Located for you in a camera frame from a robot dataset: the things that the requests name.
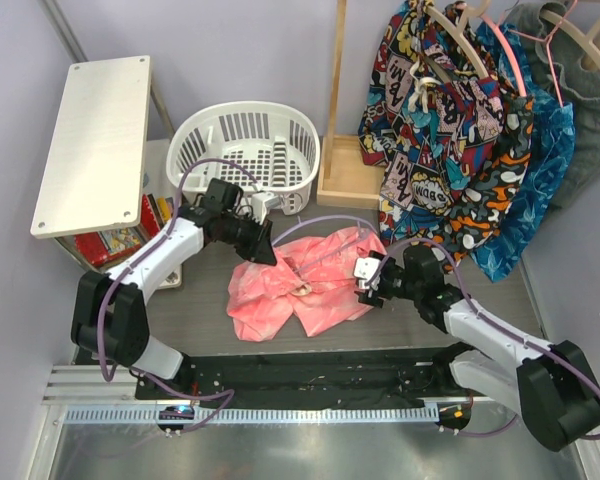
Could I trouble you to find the blue patterned shorts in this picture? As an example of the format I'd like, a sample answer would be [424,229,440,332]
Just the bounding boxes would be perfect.
[472,23,575,282]

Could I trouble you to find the black orange camo shorts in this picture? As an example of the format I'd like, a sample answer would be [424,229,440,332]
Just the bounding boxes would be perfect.
[419,2,535,274]

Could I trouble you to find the wooden clothes rack stand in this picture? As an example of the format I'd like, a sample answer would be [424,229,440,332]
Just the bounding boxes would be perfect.
[316,1,383,210]

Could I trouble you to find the white side shelf table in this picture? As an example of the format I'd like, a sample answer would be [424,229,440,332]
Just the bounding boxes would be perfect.
[30,56,175,270]

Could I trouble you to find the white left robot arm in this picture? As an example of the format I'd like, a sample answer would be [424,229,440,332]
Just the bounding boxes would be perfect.
[70,179,280,399]

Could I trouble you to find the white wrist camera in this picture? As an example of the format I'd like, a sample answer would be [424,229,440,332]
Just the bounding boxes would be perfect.
[353,256,384,290]
[250,191,283,224]

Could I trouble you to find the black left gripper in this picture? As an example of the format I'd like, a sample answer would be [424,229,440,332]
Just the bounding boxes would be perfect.
[221,212,277,265]

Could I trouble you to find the comic print shorts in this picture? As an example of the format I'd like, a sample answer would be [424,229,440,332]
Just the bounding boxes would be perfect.
[358,1,504,245]

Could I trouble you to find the pink patterned shorts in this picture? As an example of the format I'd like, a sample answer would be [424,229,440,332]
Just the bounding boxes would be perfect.
[227,227,386,342]

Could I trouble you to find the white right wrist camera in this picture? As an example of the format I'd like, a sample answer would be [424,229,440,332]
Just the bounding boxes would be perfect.
[353,256,384,290]

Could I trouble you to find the lilac plastic hanger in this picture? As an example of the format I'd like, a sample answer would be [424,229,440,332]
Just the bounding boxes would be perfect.
[272,214,378,273]

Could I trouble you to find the grey green shorts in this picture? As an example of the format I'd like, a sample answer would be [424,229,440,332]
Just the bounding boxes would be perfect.
[502,2,600,214]

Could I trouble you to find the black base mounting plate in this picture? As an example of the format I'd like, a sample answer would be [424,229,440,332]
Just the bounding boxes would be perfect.
[134,347,494,409]

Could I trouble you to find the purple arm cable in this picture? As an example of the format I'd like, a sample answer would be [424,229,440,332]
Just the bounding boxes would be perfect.
[377,237,600,440]
[102,158,266,435]

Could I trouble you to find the thin pink wire hanger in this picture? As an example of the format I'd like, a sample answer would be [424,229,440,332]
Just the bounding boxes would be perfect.
[505,1,575,107]

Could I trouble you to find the white plastic laundry basket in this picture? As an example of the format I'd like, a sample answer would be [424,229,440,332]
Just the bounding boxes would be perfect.
[166,101,321,215]

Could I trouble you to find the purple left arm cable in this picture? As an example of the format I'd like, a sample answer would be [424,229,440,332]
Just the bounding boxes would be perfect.
[102,158,266,435]

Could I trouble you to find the slotted white cable duct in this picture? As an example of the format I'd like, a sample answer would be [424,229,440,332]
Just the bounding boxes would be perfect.
[64,403,439,425]

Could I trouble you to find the red book stack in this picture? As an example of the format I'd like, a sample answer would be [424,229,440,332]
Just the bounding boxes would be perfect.
[74,194,174,269]

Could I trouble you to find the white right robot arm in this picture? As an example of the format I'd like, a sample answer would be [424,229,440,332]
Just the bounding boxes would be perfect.
[353,245,600,452]

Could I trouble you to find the pink plastic hanger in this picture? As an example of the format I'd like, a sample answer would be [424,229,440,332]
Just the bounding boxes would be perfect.
[480,13,527,97]

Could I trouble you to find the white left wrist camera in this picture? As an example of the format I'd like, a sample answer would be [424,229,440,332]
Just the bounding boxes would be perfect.
[250,191,283,224]

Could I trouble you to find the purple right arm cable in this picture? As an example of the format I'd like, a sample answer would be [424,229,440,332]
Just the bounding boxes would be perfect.
[377,237,600,440]

